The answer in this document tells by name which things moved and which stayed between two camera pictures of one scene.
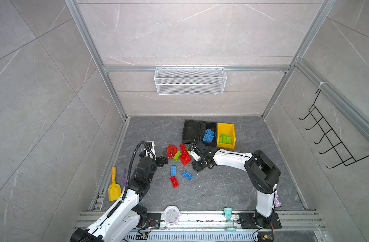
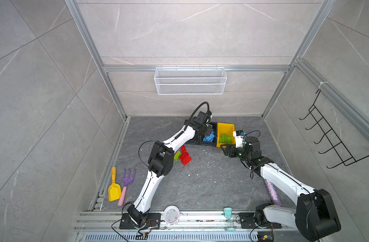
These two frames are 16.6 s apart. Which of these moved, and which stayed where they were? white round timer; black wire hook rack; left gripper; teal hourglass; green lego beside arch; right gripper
Moved: left gripper; right gripper
Stayed: black wire hook rack; white round timer; teal hourglass; green lego beside arch
